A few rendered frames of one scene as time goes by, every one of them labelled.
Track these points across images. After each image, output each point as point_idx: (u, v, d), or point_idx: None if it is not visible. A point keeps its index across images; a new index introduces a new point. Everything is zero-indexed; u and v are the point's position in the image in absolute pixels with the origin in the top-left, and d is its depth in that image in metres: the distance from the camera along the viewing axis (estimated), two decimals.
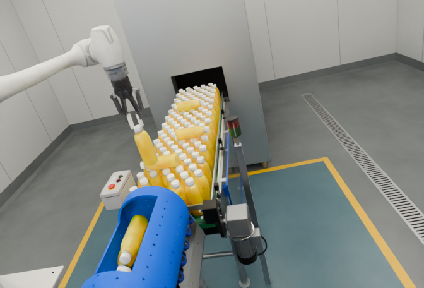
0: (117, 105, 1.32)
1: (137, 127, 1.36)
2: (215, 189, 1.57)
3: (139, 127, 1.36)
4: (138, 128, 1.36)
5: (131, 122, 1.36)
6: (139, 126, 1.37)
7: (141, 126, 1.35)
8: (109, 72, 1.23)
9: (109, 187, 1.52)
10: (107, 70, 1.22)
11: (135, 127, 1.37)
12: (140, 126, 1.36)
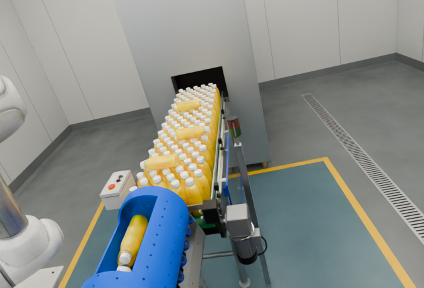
0: None
1: (157, 179, 1.51)
2: (215, 189, 1.57)
3: (158, 179, 1.51)
4: (157, 180, 1.51)
5: None
6: (158, 177, 1.52)
7: None
8: None
9: (109, 187, 1.52)
10: None
11: (155, 178, 1.52)
12: (159, 178, 1.52)
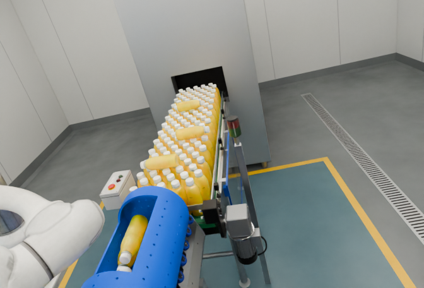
0: None
1: (157, 179, 1.51)
2: (215, 189, 1.57)
3: (158, 179, 1.51)
4: (157, 180, 1.51)
5: None
6: (158, 177, 1.52)
7: None
8: None
9: (109, 187, 1.52)
10: None
11: (155, 178, 1.52)
12: (159, 178, 1.52)
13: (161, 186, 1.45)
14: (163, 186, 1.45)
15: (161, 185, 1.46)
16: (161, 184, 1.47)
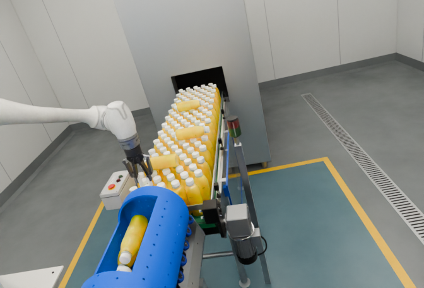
0: (129, 169, 1.43)
1: (157, 179, 1.51)
2: (215, 189, 1.57)
3: (158, 179, 1.51)
4: (157, 180, 1.51)
5: (141, 183, 1.47)
6: (158, 177, 1.52)
7: None
8: (122, 144, 1.33)
9: (109, 187, 1.52)
10: (121, 141, 1.33)
11: (155, 178, 1.52)
12: (159, 178, 1.52)
13: (161, 186, 1.45)
14: (163, 186, 1.45)
15: (161, 185, 1.46)
16: (161, 184, 1.47)
